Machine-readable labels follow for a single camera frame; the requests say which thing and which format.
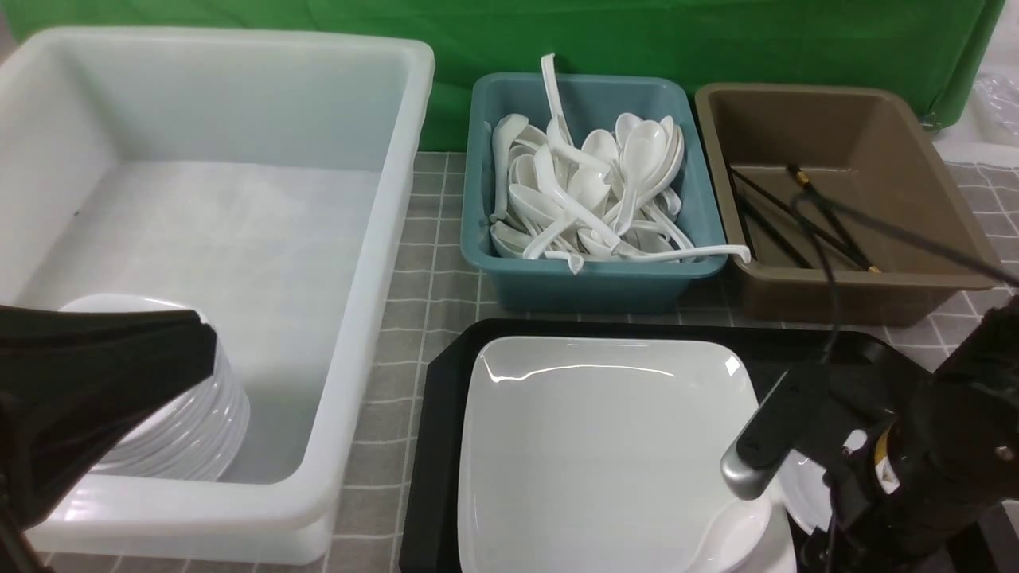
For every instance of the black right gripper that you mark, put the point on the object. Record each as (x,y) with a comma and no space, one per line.
(903,486)

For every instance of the small white square dish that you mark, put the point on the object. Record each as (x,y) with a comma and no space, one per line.
(806,495)

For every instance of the white spoon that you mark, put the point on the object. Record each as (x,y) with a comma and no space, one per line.
(731,536)
(548,72)
(643,154)
(505,133)
(743,253)

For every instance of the large white square plate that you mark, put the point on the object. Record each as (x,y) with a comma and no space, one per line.
(584,454)

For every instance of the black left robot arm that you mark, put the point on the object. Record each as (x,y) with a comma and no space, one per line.
(72,386)

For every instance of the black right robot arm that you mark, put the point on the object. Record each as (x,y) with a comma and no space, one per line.
(992,349)

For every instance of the brown plastic bin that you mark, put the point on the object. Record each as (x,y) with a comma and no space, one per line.
(861,147)

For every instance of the black chopstick gold band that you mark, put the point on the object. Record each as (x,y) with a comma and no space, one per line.
(804,181)

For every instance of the white spoon over bin edge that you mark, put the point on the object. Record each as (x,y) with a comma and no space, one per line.
(743,253)

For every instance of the clear plastic bag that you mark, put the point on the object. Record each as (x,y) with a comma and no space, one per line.
(998,99)

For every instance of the teal plastic bin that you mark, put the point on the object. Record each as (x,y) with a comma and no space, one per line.
(590,102)

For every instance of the green backdrop cloth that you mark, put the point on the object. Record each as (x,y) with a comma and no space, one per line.
(926,52)

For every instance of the black serving tray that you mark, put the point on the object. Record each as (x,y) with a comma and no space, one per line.
(868,371)

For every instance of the grey checked tablecloth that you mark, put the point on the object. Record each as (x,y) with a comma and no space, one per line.
(422,263)

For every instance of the upright white spoon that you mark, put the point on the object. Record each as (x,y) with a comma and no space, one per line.
(548,72)

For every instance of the stack of white dishes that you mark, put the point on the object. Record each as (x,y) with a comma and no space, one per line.
(195,437)

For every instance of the large white plastic bin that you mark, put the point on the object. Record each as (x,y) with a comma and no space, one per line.
(76,101)

